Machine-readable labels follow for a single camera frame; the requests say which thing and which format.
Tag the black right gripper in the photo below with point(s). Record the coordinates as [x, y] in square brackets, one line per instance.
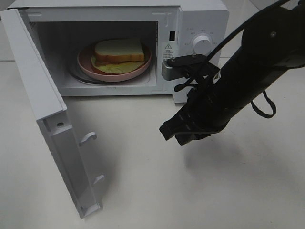
[196, 120]

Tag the white bread sandwich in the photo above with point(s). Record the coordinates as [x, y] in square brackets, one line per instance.
[118, 56]

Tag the pink round plate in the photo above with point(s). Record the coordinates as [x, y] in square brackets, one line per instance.
[85, 63]

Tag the white microwave door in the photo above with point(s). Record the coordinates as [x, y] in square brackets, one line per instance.
[50, 111]

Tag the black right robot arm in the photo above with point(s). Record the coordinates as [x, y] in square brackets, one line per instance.
[240, 68]

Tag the white warning label sticker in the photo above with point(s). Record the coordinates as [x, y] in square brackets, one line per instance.
[168, 50]

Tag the upper white power knob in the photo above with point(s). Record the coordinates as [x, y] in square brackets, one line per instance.
[202, 44]

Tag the white microwave oven body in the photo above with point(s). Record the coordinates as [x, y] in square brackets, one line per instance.
[63, 37]

